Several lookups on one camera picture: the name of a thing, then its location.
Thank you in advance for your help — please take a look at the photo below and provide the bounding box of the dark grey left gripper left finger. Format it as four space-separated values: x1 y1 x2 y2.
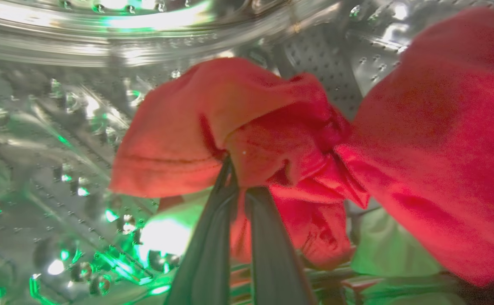
165 156 240 305

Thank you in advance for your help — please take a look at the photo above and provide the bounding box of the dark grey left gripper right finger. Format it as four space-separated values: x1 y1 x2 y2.
245 186 317 305

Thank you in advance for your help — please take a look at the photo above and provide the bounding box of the red cloth garment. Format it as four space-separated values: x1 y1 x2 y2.
109 8 494 287

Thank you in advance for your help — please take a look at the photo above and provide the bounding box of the stainless steel washing machine drum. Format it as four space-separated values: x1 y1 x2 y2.
0 0 494 305

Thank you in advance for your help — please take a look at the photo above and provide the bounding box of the light green cloth garment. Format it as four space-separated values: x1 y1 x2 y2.
139 189 444 278

